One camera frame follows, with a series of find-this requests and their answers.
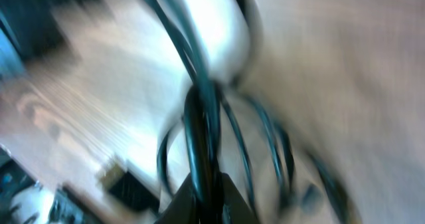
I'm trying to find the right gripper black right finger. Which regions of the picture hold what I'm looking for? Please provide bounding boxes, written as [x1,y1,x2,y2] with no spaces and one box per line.
[221,173,259,224]

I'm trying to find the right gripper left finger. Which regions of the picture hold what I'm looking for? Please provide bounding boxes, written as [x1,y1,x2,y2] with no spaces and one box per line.
[162,174,199,224]

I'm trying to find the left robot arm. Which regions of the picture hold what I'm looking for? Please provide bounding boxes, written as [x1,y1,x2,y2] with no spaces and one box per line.
[158,0,263,87]

